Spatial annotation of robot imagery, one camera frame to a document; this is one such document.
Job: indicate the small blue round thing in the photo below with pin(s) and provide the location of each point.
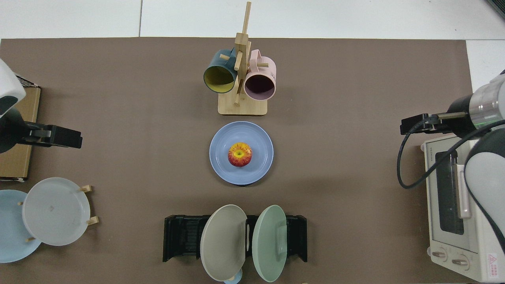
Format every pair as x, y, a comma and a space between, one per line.
233, 281

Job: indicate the red yellow apple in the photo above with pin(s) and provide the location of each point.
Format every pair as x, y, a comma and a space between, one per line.
240, 154

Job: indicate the wooden cup stand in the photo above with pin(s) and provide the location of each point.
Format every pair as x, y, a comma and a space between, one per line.
242, 108

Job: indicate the pale grey plate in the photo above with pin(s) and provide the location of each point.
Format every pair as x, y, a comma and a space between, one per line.
55, 211

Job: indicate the beige grey plate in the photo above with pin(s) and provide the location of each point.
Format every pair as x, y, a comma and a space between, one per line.
223, 242

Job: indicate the black dish rack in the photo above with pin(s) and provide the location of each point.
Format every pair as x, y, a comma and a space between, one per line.
181, 236

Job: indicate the pale toaster oven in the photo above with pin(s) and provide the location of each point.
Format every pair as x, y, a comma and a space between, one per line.
473, 260

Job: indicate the wooden plate stand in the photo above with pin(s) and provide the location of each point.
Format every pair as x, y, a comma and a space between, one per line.
88, 188

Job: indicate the dark teal cup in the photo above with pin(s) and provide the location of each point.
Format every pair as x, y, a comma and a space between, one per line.
219, 79

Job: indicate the dark grey panel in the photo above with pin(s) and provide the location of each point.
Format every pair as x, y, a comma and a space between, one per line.
499, 6

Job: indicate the pale green plate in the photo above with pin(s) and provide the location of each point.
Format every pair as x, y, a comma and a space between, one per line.
268, 242

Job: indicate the light blue plate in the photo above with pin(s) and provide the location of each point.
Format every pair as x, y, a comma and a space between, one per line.
12, 236

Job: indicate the brown table cloth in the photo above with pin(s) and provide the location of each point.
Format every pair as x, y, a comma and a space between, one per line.
138, 138

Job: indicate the pink cup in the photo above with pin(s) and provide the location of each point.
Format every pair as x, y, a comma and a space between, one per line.
258, 86

